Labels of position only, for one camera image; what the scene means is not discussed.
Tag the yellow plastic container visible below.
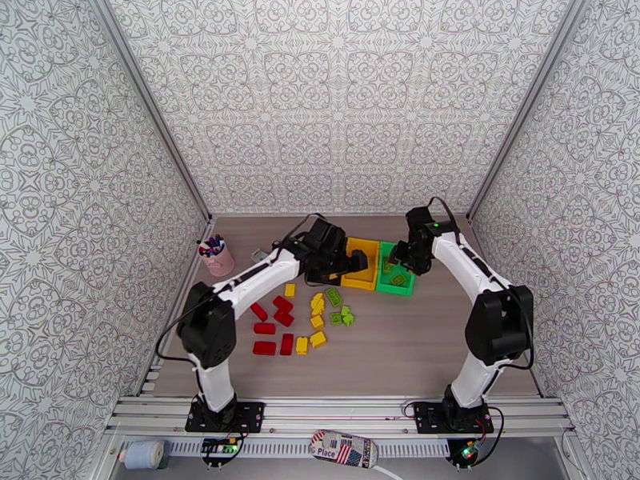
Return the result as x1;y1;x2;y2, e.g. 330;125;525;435
341;237;382;292

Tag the green plastic container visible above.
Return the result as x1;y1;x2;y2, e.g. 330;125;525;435
375;241;416;298

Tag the pink pen cup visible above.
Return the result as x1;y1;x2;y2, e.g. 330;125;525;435
199;242;235;277

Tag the patterned flag print pouch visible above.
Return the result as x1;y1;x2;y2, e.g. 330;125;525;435
310;430;378;467

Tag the circuit board with yellow part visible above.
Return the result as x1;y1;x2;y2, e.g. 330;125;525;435
201;438;238;457

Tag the pale blue tape roll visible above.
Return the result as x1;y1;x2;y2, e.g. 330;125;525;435
122;439;169;470

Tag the aluminium side rail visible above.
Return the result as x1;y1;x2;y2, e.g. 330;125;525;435
137;218;217;397

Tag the aluminium frame rail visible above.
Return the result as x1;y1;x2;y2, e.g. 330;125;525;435
107;395;574;438

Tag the aluminium frame post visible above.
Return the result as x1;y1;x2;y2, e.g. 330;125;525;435
85;0;216;225
465;0;583;225

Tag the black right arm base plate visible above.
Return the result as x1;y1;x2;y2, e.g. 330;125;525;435
414;401;494;434

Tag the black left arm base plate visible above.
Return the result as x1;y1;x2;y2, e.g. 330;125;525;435
186;401;265;434

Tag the white slotted cable duct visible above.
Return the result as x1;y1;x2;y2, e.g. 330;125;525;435
167;439;451;458

